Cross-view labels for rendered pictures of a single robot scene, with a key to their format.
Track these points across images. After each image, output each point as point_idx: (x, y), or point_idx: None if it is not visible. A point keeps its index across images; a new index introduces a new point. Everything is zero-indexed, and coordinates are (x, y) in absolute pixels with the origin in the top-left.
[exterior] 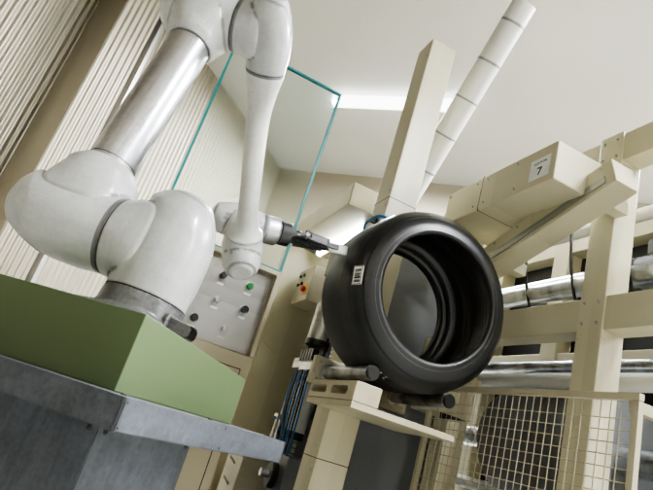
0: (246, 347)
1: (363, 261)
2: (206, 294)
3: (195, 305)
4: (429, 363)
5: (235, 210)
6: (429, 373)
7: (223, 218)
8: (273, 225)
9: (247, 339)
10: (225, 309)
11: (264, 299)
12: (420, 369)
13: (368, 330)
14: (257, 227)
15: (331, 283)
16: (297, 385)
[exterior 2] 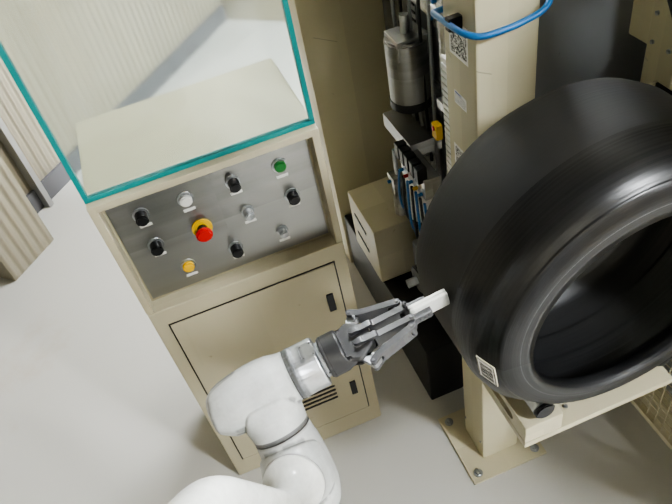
0: (324, 225)
1: (490, 350)
2: (229, 215)
3: (227, 235)
4: (629, 374)
5: (247, 422)
6: (630, 378)
7: (237, 435)
8: (314, 386)
9: (319, 218)
10: (268, 211)
11: (311, 162)
12: (616, 385)
13: (526, 400)
14: (310, 492)
15: (437, 315)
16: (412, 204)
